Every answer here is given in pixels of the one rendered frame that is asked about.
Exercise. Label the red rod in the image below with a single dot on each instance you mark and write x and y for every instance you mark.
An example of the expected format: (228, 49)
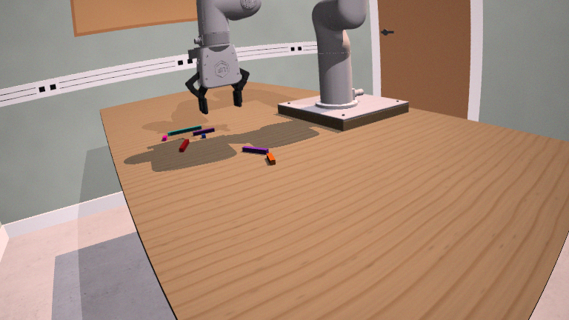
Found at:
(184, 145)

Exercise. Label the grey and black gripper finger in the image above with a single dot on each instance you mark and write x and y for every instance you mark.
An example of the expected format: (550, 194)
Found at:
(198, 93)
(238, 88)

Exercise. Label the purple rod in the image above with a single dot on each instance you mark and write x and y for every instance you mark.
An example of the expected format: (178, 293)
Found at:
(258, 150)
(199, 132)

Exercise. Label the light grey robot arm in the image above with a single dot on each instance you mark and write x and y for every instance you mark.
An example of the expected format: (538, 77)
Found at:
(329, 16)

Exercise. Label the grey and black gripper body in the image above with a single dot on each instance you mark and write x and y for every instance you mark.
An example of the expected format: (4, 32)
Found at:
(218, 66)

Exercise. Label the turquoise rod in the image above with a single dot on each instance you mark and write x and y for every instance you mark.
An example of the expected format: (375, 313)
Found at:
(175, 132)

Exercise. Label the orange rod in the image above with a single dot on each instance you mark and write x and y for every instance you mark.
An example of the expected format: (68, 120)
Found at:
(271, 159)

